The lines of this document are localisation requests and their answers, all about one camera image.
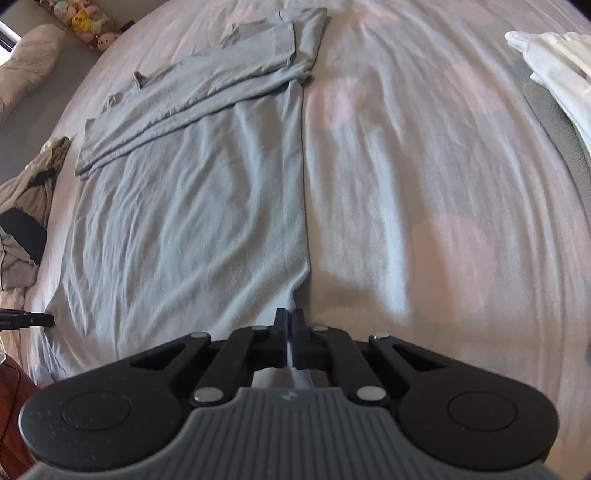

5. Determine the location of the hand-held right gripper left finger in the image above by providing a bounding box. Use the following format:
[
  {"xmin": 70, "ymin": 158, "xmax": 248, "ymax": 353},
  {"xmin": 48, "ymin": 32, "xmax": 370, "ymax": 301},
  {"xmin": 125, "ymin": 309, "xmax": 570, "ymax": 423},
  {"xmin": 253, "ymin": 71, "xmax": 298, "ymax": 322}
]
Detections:
[{"xmin": 130, "ymin": 307, "xmax": 291, "ymax": 408}]

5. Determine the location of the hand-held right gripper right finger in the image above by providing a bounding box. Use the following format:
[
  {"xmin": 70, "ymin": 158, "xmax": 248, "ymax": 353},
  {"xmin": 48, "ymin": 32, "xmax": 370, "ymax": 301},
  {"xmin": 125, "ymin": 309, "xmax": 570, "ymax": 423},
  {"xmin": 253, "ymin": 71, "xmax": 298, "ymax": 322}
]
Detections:
[{"xmin": 291, "ymin": 308, "xmax": 451, "ymax": 408}]

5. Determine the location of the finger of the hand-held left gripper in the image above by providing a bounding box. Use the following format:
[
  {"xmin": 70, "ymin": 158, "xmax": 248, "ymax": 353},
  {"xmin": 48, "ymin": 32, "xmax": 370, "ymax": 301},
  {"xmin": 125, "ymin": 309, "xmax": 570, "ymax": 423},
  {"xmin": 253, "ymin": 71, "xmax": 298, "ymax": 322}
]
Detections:
[{"xmin": 0, "ymin": 311, "xmax": 56, "ymax": 328}]

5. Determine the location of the grey long-sleeve shirt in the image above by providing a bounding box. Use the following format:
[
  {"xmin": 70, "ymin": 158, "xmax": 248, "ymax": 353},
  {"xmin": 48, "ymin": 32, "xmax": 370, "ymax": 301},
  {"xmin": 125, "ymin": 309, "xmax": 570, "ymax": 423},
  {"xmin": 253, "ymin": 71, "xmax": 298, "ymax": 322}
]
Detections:
[{"xmin": 46, "ymin": 7, "xmax": 329, "ymax": 393}]

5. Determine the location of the pile of beige clothes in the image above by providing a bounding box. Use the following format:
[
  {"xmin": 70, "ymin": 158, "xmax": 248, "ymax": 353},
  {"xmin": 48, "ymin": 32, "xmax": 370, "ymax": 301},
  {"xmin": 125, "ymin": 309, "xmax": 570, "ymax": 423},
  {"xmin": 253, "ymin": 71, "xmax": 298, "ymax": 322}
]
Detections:
[{"xmin": 0, "ymin": 136, "xmax": 72, "ymax": 291}]

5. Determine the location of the wooden nightstand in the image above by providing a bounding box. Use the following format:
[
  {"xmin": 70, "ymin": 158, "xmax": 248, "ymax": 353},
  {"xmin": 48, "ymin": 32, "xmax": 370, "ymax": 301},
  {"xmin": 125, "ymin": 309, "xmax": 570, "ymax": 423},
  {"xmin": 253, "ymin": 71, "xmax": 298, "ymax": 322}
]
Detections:
[{"xmin": 0, "ymin": 352, "xmax": 41, "ymax": 480}]

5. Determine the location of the spotted bed sheet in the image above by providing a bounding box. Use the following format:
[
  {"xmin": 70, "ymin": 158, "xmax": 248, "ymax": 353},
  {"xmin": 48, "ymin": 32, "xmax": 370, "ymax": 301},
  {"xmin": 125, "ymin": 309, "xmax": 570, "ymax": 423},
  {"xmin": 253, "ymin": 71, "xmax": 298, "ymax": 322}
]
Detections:
[{"xmin": 23, "ymin": 0, "xmax": 591, "ymax": 462}]

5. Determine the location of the pink pillow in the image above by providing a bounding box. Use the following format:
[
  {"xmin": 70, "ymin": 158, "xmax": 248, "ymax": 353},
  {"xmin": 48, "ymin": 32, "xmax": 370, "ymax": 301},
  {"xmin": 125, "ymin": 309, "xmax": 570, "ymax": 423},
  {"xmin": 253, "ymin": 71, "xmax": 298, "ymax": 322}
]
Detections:
[{"xmin": 0, "ymin": 24, "xmax": 65, "ymax": 126}]

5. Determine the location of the row of plush toys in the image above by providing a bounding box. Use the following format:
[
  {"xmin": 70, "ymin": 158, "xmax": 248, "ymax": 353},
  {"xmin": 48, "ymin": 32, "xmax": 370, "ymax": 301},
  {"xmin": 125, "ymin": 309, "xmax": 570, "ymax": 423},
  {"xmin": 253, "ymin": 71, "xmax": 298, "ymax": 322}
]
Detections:
[{"xmin": 38, "ymin": 0, "xmax": 123, "ymax": 49}]

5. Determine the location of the grey cushion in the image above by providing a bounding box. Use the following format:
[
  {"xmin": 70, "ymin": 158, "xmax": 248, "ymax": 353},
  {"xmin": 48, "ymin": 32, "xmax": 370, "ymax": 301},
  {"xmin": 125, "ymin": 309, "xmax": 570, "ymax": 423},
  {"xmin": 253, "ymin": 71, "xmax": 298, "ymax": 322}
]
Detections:
[{"xmin": 522, "ymin": 69, "xmax": 591, "ymax": 222}]

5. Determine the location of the white folded garment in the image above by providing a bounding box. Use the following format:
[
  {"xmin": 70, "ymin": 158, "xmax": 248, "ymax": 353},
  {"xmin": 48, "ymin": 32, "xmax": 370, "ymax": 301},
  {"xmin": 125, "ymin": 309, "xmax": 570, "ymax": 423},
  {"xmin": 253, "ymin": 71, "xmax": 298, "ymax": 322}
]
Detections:
[{"xmin": 504, "ymin": 30, "xmax": 591, "ymax": 155}]

